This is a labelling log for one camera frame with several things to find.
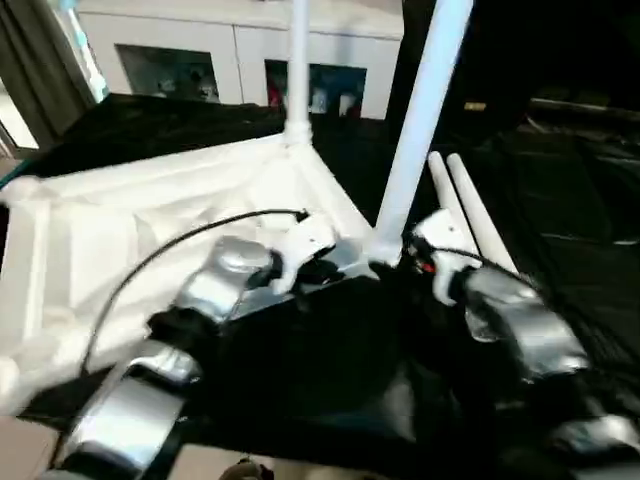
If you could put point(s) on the white plastic table top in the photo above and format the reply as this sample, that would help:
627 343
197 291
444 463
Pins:
125 215

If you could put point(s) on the small white jar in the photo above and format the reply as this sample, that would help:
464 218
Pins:
346 104

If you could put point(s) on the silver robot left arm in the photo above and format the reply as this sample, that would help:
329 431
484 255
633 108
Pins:
215 285

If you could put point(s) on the white glass-door cabinet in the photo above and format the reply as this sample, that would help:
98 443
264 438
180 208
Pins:
175 30

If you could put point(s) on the small yellow label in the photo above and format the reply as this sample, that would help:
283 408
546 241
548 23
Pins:
475 106

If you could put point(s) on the white plastic table leg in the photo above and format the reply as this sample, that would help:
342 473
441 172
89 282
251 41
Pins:
475 200
299 70
440 180
420 110

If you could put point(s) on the long dark metal rod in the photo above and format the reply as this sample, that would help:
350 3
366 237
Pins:
585 106

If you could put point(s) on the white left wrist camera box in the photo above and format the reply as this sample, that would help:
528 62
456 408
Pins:
305 245

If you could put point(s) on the black backdrop cloth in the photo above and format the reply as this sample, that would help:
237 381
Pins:
550 50

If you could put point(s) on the grey curtain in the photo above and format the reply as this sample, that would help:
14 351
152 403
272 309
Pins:
35 70

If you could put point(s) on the black work surface mat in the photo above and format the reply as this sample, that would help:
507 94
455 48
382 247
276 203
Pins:
350 360

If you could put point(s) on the brown round robot part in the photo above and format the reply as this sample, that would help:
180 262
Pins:
247 471

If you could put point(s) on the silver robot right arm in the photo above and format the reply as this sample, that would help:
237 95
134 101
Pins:
525 320

